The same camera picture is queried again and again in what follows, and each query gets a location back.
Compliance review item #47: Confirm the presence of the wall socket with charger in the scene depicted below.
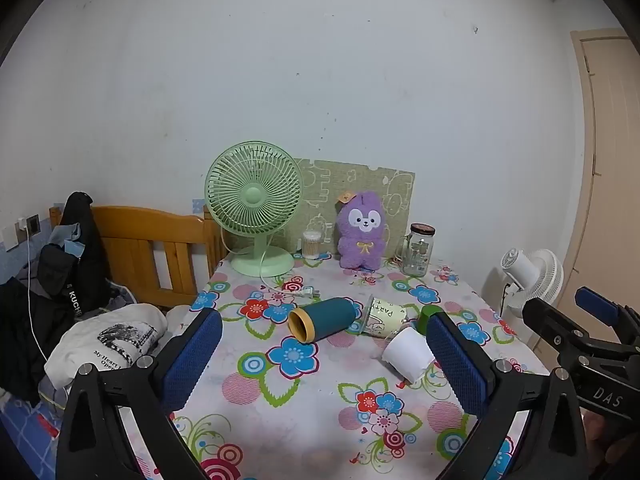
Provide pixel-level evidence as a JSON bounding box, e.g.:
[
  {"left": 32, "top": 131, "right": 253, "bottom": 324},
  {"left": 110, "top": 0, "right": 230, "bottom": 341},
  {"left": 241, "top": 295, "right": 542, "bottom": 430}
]
[{"left": 2, "top": 214, "right": 41, "bottom": 252}]

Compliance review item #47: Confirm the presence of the white paper cup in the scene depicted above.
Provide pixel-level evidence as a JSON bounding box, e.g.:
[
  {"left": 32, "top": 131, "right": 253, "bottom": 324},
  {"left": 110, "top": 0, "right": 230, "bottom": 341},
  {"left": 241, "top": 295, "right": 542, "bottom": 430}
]
[{"left": 382, "top": 327, "right": 436, "bottom": 380}]

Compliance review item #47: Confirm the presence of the white charging cable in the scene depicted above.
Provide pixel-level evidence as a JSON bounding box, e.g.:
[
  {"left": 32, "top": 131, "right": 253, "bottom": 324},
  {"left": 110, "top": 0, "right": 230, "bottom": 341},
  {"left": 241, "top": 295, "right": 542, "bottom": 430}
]
[{"left": 20, "top": 230, "right": 51, "bottom": 361}]

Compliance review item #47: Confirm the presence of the clear printed plastic cup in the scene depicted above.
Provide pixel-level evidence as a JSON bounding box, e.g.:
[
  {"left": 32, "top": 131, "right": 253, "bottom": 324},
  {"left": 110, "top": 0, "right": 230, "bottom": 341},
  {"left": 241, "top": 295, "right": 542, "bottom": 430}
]
[{"left": 361, "top": 294, "right": 408, "bottom": 337}]

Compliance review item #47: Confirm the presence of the white standing fan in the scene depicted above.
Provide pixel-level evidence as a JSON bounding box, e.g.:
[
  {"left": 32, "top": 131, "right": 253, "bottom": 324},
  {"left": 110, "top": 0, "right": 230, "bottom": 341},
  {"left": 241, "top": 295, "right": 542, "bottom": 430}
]
[{"left": 500, "top": 247, "right": 565, "bottom": 318}]

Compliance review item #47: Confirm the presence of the purple plush toy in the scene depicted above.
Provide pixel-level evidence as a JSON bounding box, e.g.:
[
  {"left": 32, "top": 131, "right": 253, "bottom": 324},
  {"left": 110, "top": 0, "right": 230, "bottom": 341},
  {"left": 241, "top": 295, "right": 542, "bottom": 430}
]
[{"left": 334, "top": 189, "right": 392, "bottom": 270}]

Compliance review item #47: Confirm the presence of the blue denim garment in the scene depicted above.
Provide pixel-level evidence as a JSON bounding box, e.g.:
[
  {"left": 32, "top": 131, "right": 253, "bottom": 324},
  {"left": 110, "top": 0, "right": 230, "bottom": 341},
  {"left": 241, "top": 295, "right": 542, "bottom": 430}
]
[{"left": 47, "top": 224, "right": 86, "bottom": 261}]

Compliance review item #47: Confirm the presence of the cotton swab jar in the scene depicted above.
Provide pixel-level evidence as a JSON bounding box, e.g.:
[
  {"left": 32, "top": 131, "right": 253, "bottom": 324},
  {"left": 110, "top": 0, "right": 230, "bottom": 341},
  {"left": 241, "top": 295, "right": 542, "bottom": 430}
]
[{"left": 301, "top": 231, "right": 323, "bottom": 260}]

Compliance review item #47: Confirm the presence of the floral tablecloth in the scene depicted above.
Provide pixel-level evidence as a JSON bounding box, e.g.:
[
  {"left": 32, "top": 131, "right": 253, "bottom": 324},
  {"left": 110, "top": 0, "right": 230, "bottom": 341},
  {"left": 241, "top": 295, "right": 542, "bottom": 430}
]
[{"left": 117, "top": 252, "right": 551, "bottom": 480}]

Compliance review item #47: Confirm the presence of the beige door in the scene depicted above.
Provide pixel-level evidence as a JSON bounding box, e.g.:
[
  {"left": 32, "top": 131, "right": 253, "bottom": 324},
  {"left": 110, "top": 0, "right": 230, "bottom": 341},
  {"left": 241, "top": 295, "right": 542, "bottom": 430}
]
[{"left": 562, "top": 27, "right": 640, "bottom": 356}]

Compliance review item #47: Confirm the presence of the teal cup with yellow rim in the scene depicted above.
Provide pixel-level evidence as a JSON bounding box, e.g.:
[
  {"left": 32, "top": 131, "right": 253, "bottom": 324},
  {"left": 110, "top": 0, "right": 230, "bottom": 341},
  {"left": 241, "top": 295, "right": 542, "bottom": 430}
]
[{"left": 288, "top": 297, "right": 357, "bottom": 345}]

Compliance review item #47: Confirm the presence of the glass jar with lid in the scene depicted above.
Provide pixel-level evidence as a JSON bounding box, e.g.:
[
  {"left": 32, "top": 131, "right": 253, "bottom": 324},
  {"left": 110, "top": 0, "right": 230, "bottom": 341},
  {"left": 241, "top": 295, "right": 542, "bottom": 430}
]
[{"left": 400, "top": 223, "right": 436, "bottom": 277}]

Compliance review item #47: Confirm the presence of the dark cloth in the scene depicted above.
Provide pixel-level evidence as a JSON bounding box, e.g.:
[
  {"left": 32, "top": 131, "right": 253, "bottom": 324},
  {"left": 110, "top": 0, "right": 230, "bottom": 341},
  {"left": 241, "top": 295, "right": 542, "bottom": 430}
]
[{"left": 0, "top": 277, "right": 76, "bottom": 406}]

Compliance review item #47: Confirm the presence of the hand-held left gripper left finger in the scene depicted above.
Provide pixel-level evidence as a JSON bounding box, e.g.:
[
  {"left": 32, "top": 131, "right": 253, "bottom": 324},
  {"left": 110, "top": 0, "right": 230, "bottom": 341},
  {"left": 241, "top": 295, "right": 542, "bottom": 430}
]
[{"left": 56, "top": 307, "right": 224, "bottom": 480}]

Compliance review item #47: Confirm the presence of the green cup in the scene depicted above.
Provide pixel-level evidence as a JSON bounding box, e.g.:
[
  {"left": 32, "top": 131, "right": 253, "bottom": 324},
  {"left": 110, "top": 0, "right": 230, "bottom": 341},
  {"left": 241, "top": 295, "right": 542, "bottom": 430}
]
[{"left": 416, "top": 305, "right": 442, "bottom": 337}]

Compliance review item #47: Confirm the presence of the blue patterned bedding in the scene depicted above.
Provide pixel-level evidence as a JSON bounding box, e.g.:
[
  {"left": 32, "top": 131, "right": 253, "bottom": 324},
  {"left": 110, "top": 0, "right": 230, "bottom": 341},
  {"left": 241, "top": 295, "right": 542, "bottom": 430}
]
[{"left": 0, "top": 390, "right": 66, "bottom": 480}]

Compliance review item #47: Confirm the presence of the green desk fan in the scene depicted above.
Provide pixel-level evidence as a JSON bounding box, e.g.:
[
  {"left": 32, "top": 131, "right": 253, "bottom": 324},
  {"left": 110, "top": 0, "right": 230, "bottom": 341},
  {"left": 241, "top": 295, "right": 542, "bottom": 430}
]
[{"left": 205, "top": 141, "right": 304, "bottom": 278}]

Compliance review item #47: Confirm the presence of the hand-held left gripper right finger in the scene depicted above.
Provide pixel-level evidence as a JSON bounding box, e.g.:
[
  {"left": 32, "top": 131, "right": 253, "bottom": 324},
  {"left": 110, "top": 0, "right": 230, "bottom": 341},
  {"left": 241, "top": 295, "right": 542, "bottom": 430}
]
[{"left": 425, "top": 311, "right": 590, "bottom": 480}]

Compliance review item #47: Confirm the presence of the green patterned foam board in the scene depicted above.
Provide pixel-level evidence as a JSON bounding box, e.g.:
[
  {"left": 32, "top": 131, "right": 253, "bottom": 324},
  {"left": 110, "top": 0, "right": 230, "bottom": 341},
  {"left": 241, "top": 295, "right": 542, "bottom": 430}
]
[{"left": 280, "top": 158, "right": 416, "bottom": 261}]

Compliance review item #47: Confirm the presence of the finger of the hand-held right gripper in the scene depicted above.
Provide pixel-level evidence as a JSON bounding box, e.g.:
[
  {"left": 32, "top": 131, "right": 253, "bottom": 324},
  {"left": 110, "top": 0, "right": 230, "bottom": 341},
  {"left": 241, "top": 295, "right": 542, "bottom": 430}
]
[
  {"left": 522, "top": 298, "right": 593, "bottom": 356},
  {"left": 574, "top": 286, "right": 640, "bottom": 346}
]

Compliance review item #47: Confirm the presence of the wooden bed headboard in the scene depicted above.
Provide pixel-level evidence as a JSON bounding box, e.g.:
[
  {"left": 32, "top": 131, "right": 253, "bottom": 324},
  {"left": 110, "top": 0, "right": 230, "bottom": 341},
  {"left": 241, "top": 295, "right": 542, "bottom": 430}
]
[{"left": 50, "top": 205, "right": 228, "bottom": 308}]

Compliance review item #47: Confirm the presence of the white fan power cable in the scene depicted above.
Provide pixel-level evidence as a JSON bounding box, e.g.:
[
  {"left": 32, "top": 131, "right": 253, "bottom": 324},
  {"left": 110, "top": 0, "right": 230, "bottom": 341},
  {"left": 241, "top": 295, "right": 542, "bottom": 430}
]
[{"left": 258, "top": 247, "right": 322, "bottom": 301}]

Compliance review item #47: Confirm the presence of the black jacket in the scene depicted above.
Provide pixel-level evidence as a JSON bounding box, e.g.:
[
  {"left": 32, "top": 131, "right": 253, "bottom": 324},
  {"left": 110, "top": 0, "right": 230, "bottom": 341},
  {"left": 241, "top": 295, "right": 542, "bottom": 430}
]
[{"left": 37, "top": 191, "right": 113, "bottom": 323}]

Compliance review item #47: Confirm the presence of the white printed shirt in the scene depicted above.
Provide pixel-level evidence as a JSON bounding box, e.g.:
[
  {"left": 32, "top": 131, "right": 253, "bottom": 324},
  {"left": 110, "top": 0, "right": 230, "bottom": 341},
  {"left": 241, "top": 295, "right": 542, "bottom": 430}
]
[{"left": 44, "top": 304, "right": 168, "bottom": 391}]

